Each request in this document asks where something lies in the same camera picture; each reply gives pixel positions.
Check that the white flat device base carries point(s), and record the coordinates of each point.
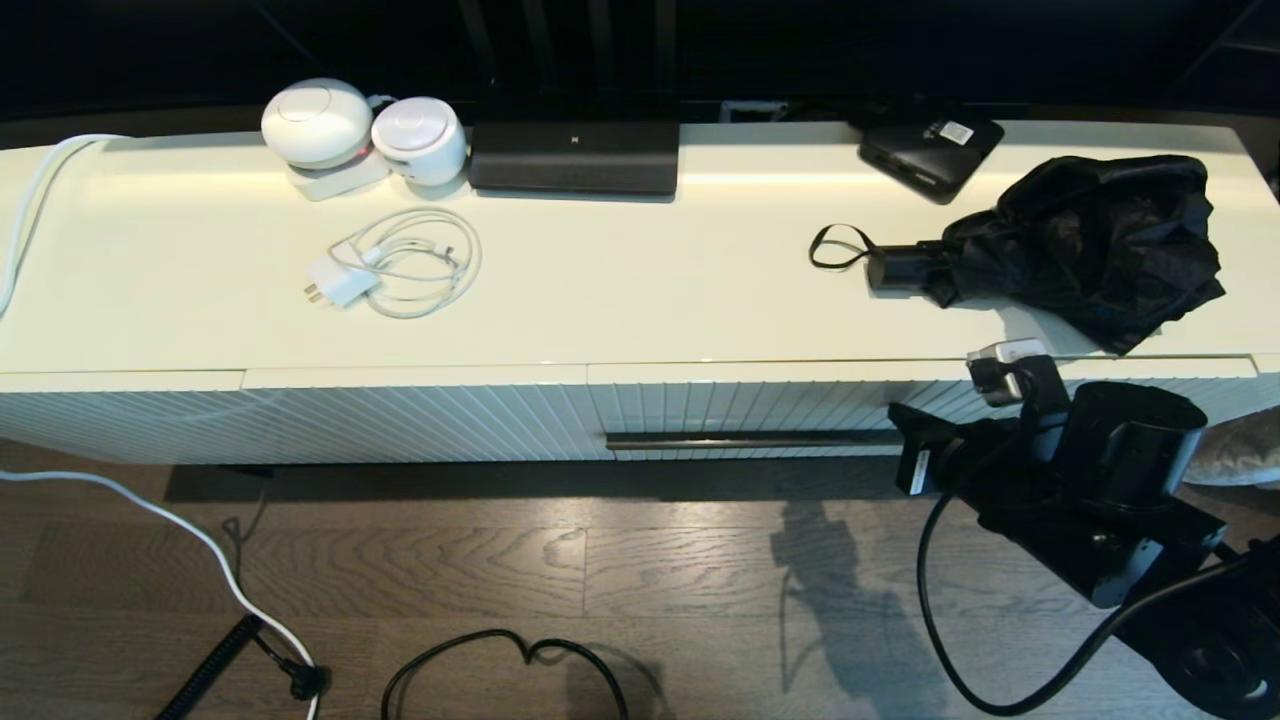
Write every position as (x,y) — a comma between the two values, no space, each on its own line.
(335,183)

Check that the black router with antennas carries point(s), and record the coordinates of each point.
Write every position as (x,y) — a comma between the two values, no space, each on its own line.
(575,160)

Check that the white charger adapter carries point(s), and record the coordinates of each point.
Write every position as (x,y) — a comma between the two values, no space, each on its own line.
(345,282)

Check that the black umbrella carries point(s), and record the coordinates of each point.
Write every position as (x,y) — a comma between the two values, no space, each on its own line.
(1100,240)

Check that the grey fluffy rug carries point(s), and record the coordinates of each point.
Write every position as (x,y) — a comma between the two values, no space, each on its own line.
(1240,455)

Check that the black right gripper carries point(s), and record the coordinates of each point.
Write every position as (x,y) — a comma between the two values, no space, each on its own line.
(985,465)

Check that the white fluted drawer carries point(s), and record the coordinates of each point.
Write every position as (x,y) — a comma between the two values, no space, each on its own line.
(750,405)

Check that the grey wall socket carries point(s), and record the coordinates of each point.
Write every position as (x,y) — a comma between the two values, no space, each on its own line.
(755,110)

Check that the large white round device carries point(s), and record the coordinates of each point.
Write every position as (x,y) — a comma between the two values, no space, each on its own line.
(315,122)

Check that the small white round device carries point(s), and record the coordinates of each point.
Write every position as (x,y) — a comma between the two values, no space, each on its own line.
(415,137)

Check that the black set-top box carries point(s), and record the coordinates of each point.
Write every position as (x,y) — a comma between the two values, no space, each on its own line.
(920,160)

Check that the white slatted cabinet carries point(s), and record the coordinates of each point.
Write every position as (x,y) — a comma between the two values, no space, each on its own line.
(700,290)

